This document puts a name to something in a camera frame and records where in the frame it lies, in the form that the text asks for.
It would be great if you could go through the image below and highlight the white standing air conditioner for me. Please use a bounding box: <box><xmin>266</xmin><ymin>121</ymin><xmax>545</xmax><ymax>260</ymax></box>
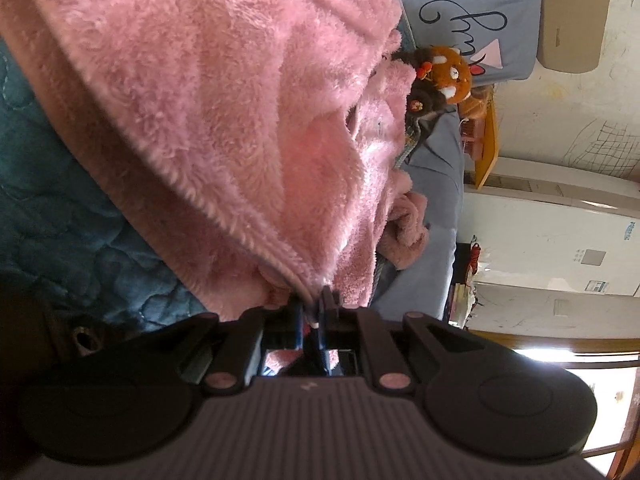
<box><xmin>462</xmin><ymin>157</ymin><xmax>640</xmax><ymax>331</ymax></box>

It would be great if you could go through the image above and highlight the red panda plush toy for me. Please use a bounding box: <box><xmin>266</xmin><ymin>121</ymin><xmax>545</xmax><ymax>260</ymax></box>
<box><xmin>392</xmin><ymin>45</ymin><xmax>473</xmax><ymax>116</ymax></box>

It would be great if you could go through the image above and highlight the blue quilted bed cover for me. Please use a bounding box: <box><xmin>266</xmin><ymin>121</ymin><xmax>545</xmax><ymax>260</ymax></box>
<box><xmin>0</xmin><ymin>40</ymin><xmax>211</xmax><ymax>331</ymax></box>

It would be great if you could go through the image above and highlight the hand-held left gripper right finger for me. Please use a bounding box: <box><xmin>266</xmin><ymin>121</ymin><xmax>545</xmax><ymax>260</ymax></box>
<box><xmin>307</xmin><ymin>286</ymin><xmax>506</xmax><ymax>390</ymax></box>

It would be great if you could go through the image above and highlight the small pink fleece garment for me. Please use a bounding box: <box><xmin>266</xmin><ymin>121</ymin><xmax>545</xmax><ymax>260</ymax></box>
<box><xmin>380</xmin><ymin>192</ymin><xmax>431</xmax><ymax>268</ymax></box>

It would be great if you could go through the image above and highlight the cardboard box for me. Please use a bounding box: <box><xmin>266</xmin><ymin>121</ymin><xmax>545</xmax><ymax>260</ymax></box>
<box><xmin>536</xmin><ymin>0</ymin><xmax>613</xmax><ymax>75</ymax></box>

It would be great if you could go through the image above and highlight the wooden window frame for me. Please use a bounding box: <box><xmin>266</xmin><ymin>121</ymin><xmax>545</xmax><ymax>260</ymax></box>
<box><xmin>470</xmin><ymin>330</ymin><xmax>640</xmax><ymax>480</ymax></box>

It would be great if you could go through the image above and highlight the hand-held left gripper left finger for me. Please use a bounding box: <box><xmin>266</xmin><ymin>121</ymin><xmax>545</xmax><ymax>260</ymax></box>
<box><xmin>127</xmin><ymin>300</ymin><xmax>306</xmax><ymax>395</ymax></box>

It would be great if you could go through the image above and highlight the pink fleece jacket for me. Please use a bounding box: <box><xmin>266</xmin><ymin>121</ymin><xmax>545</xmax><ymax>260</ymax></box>
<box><xmin>0</xmin><ymin>0</ymin><xmax>416</xmax><ymax>376</ymax></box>

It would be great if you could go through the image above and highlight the yellow board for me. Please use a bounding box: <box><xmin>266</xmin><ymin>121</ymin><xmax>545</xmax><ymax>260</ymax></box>
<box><xmin>472</xmin><ymin>92</ymin><xmax>501</xmax><ymax>191</ymax></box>

